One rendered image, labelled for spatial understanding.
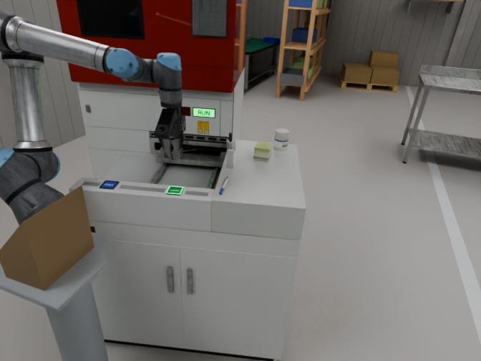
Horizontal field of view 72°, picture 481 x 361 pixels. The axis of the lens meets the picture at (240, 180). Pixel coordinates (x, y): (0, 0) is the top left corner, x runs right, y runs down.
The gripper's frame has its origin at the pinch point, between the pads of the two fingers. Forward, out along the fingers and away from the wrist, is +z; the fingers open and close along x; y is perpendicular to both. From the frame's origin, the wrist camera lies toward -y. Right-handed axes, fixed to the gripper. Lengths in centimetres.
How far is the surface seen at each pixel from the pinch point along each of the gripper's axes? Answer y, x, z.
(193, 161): 47, 3, 23
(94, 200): -3.9, 30.2, 19.3
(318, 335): 19, -73, 110
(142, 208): -3.9, 11.7, 20.5
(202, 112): 58, 0, 0
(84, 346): -32, 28, 66
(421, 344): 20, -129, 110
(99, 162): 59, 61, 35
